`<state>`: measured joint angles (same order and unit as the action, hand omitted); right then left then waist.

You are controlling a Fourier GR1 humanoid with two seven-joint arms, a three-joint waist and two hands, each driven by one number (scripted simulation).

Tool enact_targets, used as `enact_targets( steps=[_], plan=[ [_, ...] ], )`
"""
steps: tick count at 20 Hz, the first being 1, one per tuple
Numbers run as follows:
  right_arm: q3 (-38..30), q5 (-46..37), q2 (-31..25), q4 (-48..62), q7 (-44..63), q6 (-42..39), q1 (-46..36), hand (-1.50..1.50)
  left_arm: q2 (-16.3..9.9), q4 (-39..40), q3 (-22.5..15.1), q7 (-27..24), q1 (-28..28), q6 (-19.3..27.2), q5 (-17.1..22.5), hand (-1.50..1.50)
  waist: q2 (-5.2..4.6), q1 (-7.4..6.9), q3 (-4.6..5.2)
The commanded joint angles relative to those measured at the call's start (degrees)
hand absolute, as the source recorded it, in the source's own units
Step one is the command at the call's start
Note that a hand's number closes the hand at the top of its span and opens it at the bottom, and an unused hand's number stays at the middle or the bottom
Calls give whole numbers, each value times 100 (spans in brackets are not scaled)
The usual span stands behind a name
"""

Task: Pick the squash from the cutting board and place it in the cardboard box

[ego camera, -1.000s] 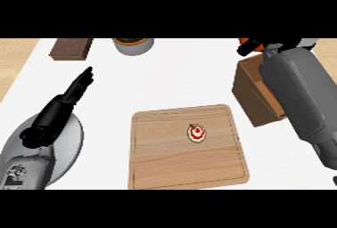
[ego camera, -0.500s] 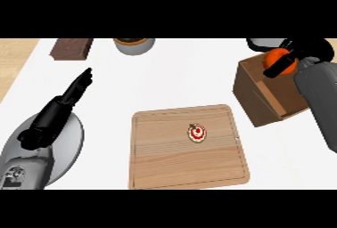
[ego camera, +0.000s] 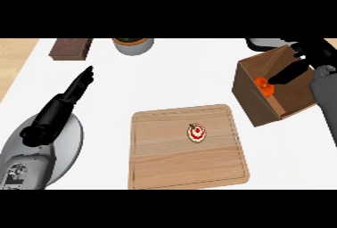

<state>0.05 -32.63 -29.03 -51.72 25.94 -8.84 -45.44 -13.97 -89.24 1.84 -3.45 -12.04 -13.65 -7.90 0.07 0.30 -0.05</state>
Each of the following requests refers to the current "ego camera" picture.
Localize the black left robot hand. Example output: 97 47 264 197
18 65 94 148

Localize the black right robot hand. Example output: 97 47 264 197
267 37 337 86

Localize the orange squash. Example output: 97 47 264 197
253 77 276 99

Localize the brown cardboard box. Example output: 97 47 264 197
230 44 319 128

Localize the pale wooden cutting board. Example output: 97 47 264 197
125 103 251 191

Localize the black and grey appliance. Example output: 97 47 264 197
244 37 295 53

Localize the dark brown wooden block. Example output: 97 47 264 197
49 37 94 61

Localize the grey pot with plant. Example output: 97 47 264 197
111 37 155 57

